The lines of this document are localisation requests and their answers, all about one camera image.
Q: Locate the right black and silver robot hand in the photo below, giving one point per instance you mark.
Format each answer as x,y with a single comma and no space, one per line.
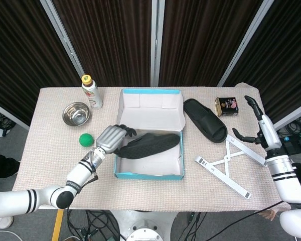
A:
269,130

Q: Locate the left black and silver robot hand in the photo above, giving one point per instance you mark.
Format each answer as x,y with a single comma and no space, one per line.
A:
110,139

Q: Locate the light blue cardboard shoe box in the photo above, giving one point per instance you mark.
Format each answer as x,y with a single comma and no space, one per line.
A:
150,108

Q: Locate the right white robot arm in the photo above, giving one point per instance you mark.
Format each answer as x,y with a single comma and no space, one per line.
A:
288,185

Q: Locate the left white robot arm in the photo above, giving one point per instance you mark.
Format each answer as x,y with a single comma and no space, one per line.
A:
77,173

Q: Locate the green ball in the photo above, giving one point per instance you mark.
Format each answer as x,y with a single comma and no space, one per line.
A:
86,140

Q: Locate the black power strip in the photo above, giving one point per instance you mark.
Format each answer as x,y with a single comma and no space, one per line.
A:
294,143

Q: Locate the stainless steel bowl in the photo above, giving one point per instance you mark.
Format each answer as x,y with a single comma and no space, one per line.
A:
76,115

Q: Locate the drink bottle with yellow cap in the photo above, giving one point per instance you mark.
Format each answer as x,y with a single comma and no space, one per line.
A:
92,96

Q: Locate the black and gold tin can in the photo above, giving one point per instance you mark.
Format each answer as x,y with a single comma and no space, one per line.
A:
227,106

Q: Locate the beige waffle-weave tablecloth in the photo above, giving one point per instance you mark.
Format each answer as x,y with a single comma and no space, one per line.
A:
145,193

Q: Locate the white folding laptop stand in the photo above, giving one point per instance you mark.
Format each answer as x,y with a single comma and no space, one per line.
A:
237,187

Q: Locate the dark ribbed partition panel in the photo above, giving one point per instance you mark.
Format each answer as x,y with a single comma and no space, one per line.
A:
291,55
110,40
205,40
20,50

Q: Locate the white robot torso base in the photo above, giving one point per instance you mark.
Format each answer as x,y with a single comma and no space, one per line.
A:
150,232

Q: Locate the black trouser leg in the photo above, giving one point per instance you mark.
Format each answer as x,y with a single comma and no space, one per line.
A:
2,165

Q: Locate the white sneaker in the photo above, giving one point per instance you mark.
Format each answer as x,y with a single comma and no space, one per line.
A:
1,222

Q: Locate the grey partition base rail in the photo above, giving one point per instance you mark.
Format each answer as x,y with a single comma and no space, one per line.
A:
293,115
10,114

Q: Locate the grey partition post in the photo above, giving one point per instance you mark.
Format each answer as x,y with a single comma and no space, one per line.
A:
245,42
157,37
62,37

